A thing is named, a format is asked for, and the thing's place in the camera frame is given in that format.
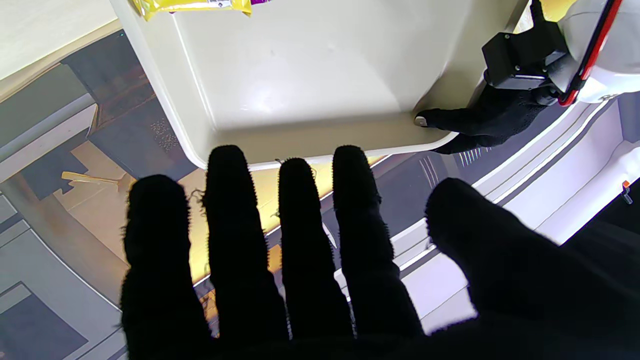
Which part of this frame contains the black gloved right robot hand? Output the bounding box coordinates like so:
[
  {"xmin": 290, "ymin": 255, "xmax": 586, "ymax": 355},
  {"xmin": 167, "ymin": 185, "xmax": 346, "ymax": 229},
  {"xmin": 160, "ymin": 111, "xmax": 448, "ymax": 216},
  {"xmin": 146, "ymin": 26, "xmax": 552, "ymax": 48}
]
[{"xmin": 120, "ymin": 145, "xmax": 640, "ymax": 360}]

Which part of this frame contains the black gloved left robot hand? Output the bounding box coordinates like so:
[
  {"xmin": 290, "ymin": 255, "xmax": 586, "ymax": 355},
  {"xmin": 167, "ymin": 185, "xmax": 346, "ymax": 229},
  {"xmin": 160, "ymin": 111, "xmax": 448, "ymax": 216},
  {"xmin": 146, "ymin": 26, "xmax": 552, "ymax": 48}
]
[{"xmin": 414, "ymin": 82, "xmax": 548, "ymax": 155}]

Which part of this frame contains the cream plastic tray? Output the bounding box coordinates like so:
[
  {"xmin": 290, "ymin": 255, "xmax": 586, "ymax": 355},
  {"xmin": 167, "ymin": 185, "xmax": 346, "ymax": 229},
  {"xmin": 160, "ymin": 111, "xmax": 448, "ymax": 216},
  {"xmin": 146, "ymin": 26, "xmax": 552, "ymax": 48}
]
[{"xmin": 109, "ymin": 0, "xmax": 531, "ymax": 171}]

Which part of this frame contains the yellow cookie packet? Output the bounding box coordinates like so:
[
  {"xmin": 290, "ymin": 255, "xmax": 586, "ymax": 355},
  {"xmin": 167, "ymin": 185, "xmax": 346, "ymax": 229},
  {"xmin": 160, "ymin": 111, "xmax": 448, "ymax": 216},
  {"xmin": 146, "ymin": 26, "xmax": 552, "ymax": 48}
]
[{"xmin": 131, "ymin": 0, "xmax": 253, "ymax": 22}]

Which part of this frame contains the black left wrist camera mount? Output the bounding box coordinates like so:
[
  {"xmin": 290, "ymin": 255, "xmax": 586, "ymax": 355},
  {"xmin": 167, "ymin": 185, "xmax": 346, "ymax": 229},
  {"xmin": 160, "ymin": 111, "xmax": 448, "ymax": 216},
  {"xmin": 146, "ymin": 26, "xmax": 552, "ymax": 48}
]
[{"xmin": 481, "ymin": 0, "xmax": 571, "ymax": 93}]

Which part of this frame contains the red left arm cable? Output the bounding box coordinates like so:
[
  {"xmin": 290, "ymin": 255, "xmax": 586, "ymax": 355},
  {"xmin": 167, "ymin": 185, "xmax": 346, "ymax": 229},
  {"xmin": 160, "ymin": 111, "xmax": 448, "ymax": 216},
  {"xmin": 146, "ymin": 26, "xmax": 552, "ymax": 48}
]
[{"xmin": 557, "ymin": 0, "xmax": 623, "ymax": 107}]

